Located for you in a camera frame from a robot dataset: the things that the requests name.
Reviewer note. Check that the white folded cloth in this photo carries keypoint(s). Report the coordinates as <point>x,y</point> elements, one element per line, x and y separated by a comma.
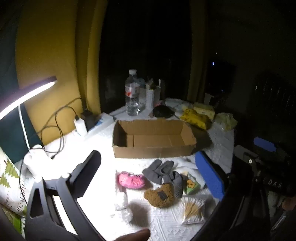
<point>175,103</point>

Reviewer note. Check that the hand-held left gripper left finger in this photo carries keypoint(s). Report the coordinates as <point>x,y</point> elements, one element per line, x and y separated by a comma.
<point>85,171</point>

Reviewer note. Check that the white charger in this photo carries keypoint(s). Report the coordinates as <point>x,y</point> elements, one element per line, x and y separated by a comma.
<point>80,126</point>

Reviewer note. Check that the person's left hand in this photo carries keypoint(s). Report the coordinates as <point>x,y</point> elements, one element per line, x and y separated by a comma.
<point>136,235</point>

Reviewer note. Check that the clear plastic water bottle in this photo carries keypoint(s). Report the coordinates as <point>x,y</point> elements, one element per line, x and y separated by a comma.
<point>132,97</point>

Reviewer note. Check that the pink plush toy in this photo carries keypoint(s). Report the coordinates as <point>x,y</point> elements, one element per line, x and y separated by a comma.
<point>130,180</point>

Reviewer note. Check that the blue plastic bag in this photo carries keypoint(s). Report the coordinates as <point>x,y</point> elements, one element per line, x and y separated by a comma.
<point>141,82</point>

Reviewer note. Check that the white towel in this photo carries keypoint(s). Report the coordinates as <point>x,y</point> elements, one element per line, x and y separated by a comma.
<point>185,165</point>

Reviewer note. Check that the tree print pillow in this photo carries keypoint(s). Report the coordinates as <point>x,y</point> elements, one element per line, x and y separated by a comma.
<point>9,185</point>

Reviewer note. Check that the dark grey glove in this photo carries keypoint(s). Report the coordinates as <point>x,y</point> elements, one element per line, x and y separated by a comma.
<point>177,185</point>
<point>156,171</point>

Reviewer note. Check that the white power strip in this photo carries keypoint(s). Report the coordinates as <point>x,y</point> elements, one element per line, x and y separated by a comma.
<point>103,122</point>

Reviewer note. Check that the cotton swab packet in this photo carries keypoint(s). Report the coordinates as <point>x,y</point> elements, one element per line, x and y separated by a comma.
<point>192,209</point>

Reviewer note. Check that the white desk lamp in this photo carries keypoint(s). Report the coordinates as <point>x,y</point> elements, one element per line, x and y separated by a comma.
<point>34,87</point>

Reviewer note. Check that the yellow printed packet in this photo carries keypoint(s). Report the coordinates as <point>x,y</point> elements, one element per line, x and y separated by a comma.
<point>196,118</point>

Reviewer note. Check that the black power adapter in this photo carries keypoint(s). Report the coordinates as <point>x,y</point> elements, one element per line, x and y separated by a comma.
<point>88,117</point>

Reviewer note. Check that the dark teal cushion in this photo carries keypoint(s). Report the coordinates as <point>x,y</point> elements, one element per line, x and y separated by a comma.
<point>11,132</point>

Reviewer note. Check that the yellow curtain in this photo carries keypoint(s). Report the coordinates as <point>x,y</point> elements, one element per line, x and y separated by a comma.
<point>50,46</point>
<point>196,69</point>

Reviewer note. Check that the yellow tissue box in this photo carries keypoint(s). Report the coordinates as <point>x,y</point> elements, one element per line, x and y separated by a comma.
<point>204,109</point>

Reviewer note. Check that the brown plush bear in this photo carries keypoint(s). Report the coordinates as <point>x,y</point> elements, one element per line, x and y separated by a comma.
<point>159,195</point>

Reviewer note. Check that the green cartoon tissue packet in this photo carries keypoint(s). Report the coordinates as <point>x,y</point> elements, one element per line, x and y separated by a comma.
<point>192,184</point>

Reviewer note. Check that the white woven plastic basket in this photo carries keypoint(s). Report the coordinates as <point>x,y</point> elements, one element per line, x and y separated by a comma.
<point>150,97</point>

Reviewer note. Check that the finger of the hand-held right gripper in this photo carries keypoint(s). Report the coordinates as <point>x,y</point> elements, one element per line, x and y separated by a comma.
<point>246,157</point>
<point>264,143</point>

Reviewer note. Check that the light green plastic bag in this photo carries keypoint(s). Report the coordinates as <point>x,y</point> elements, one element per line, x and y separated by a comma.
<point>226,121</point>

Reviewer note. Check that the metal thermos flask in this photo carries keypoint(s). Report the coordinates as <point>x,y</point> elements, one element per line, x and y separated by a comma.
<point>161,85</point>

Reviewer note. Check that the black cap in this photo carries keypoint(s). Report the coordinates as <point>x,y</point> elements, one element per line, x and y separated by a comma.
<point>163,111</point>

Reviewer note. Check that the person's right hand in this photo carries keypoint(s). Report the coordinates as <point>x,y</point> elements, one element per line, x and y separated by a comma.
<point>289,204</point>

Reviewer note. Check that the brown cardboard box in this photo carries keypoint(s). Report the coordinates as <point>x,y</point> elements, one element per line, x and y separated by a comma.
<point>150,150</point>

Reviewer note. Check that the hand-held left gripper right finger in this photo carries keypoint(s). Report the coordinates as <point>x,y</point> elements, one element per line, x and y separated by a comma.
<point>209,176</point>

